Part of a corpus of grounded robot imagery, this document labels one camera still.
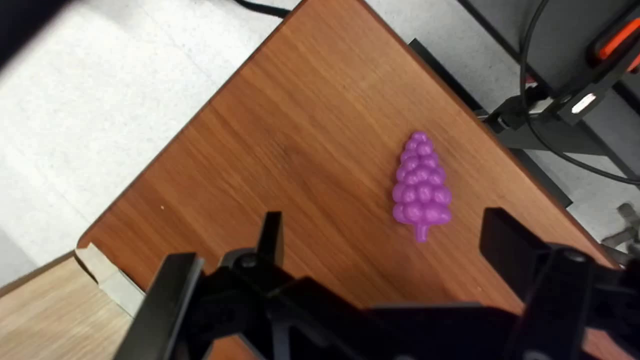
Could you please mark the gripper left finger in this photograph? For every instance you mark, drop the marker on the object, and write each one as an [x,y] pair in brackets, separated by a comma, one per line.
[235,295]

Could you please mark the orange and black clamp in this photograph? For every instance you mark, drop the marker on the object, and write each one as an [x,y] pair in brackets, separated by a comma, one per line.
[617,40]

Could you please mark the grey tape strip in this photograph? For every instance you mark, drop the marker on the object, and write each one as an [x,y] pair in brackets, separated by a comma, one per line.
[112,282]

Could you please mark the purple grape bunch toy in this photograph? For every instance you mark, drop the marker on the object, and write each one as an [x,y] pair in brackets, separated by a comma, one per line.
[421,186]

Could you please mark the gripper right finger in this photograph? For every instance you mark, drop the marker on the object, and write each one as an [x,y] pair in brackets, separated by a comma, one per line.
[560,290]

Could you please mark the black stand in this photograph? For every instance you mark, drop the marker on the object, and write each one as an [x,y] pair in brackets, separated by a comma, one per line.
[545,127]

